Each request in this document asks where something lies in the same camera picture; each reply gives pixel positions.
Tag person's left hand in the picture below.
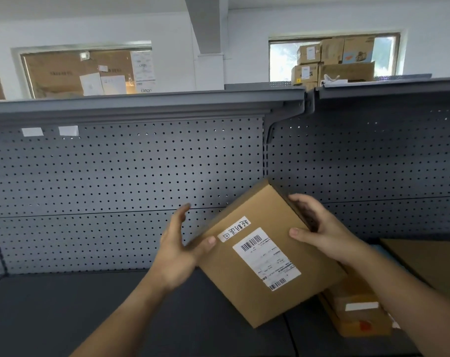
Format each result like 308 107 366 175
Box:
150 203 217 293

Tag person's right hand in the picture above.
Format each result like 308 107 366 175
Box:
288 193 371 265

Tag brown cardboard box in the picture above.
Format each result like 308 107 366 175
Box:
190 178 348 329
380 238 450 305

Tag orange white small box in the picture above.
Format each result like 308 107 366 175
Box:
319 263 393 338

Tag grey metal pegboard shelf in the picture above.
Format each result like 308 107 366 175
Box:
0 77 450 357

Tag person's left forearm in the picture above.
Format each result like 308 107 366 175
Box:
70 271 170 357

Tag person's right forearm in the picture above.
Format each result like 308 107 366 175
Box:
351 243 450 357

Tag white plastic clip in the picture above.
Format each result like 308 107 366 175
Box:
323 74 349 87

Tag small labelled cardboard carton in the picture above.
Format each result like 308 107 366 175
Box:
296 44 322 65
291 64 319 85

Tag white paper sheet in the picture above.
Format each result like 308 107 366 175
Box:
79 73 105 96
101 75 128 95

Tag cardboard boxes at window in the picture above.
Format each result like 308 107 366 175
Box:
268 32 401 84

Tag cardboard-covered window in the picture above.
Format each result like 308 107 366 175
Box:
12 41 157 99

